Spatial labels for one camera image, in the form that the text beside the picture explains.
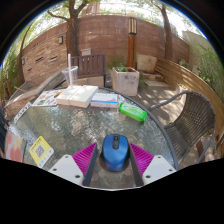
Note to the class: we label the clear plastic cup with straw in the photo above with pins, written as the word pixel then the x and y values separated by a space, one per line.
pixel 70 76

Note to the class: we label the white flat box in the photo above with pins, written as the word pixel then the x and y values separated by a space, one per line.
pixel 78 96

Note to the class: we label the slim straight tree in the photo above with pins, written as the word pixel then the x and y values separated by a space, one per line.
pixel 168 36

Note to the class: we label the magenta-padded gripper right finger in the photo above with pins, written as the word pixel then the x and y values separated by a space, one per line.
pixel 158 168

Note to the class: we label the colourful printed sheet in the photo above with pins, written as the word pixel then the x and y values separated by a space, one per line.
pixel 46 98

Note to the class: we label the blue computer mouse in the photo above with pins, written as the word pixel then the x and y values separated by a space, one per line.
pixel 115 155

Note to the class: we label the thin curved tree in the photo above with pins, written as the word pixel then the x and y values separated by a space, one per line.
pixel 20 63

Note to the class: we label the floral print mouse pad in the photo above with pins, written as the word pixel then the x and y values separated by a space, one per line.
pixel 15 148

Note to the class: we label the beige stone trough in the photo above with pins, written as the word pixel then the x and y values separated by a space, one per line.
pixel 91 81

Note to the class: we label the grey wicker chair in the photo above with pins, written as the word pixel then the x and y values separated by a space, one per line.
pixel 195 116

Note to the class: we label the raised stone garden bed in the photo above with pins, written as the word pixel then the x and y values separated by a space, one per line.
pixel 33 90

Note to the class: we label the beige stone slab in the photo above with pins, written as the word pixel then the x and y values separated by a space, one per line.
pixel 146 63

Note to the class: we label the black wall lamp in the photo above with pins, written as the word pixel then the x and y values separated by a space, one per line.
pixel 60 40
pixel 23 61

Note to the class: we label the small white blue pack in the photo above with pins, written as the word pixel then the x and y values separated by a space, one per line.
pixel 105 100

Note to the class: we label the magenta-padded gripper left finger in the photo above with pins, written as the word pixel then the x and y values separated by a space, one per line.
pixel 66 168

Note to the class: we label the thick forked tree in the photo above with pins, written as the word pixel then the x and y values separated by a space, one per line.
pixel 72 36

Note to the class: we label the white number plate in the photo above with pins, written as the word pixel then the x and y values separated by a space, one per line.
pixel 22 112

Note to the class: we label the green wipes packet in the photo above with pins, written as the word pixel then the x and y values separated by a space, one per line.
pixel 132 111

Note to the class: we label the yellow code card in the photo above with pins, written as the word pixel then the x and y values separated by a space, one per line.
pixel 40 151

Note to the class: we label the grey wall box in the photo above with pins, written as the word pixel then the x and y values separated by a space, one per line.
pixel 86 52

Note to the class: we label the dark wooden slat chair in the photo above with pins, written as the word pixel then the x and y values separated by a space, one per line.
pixel 90 65

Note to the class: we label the wooden garden lamp post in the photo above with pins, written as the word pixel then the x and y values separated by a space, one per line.
pixel 132 50

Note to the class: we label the white stone planter box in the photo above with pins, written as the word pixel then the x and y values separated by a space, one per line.
pixel 126 81

